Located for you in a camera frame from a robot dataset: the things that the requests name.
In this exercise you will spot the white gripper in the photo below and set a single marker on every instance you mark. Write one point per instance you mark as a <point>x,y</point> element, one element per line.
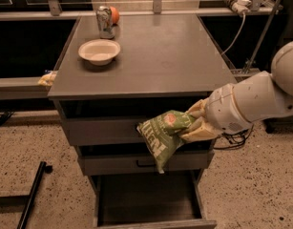
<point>224,107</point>

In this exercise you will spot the green jalapeno chip bag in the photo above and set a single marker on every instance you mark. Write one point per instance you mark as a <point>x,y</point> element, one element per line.
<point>161,135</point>

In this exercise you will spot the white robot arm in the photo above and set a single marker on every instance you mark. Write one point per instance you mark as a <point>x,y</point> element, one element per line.
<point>268,94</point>

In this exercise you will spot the bottom grey drawer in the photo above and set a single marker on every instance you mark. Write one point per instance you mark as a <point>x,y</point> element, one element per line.
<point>150,201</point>

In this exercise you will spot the grey drawer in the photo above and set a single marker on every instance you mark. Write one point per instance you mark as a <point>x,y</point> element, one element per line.
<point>102,130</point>
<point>150,201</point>
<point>142,163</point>

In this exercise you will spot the grey drawer cabinet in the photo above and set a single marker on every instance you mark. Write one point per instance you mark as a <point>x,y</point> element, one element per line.
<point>166,62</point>

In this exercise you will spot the middle grey drawer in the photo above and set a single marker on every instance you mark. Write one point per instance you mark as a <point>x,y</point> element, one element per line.
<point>142,163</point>

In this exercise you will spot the top grey drawer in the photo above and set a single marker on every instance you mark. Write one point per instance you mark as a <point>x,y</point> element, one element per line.
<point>102,130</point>

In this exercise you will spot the white paper bowl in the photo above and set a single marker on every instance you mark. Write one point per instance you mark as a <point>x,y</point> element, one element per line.
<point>99,52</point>

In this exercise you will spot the white power strip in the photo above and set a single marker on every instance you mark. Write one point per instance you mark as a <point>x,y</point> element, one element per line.
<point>240,7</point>

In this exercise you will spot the orange fruit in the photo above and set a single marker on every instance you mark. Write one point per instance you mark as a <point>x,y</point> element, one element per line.
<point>115,15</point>

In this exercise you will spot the yellow crumpled wrapper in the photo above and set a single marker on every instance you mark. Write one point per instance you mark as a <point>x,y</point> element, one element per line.
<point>47,79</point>

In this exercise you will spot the black metal floor bar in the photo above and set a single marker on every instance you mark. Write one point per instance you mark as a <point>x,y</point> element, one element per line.
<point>42,169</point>

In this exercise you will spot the grey metal rail frame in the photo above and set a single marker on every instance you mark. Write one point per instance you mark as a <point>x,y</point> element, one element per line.
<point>34,10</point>

